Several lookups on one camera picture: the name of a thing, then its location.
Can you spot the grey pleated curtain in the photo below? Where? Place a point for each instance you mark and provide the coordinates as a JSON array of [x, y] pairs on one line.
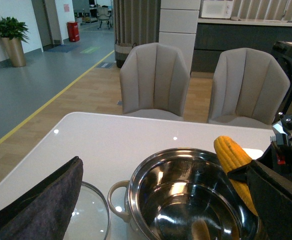
[[136, 21]]

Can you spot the white electric cooking pot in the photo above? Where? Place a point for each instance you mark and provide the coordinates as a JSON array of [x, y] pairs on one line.
[[184, 194]]

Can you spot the left beige upholstered chair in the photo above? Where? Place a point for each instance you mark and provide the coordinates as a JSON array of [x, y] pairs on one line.
[[154, 81]]

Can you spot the white microwave oven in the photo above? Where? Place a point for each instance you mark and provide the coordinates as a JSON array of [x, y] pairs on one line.
[[216, 9]]

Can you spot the dark kitchen counter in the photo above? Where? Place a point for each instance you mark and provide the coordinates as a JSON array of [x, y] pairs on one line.
[[213, 36]]

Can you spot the potted green plant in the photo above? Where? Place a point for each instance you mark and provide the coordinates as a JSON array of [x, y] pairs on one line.
[[12, 34]]

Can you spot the distant office chair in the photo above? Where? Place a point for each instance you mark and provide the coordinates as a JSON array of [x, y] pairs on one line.
[[103, 15]]

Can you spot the glass pot lid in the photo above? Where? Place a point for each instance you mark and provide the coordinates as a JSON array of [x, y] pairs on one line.
[[90, 219]]

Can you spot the white column cabinet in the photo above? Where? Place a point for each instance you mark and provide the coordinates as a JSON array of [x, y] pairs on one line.
[[178, 26]]

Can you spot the right beige upholstered chair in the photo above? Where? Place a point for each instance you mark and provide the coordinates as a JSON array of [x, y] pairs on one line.
[[248, 88]]

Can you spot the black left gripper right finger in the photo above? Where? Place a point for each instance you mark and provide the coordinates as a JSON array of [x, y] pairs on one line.
[[271, 195]]

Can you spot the yellow corn cob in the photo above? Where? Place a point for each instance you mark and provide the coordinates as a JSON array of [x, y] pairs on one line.
[[231, 156]]

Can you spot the beige upholstered chair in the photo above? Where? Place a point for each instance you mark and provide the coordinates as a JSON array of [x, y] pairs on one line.
[[154, 81], [248, 88]]

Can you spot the woven storage basket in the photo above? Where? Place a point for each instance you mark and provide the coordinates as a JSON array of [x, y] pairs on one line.
[[122, 51]]

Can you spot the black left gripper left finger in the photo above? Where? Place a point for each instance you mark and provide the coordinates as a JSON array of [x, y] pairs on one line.
[[44, 212]]

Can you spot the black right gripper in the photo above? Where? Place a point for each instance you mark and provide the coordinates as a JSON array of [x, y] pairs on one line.
[[278, 156]]

